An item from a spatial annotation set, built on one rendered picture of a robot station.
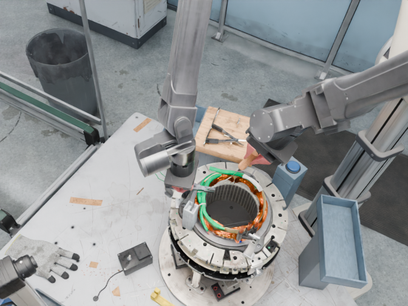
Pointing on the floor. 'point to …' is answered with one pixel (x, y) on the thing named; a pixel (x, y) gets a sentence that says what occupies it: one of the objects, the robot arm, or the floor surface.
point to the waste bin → (72, 90)
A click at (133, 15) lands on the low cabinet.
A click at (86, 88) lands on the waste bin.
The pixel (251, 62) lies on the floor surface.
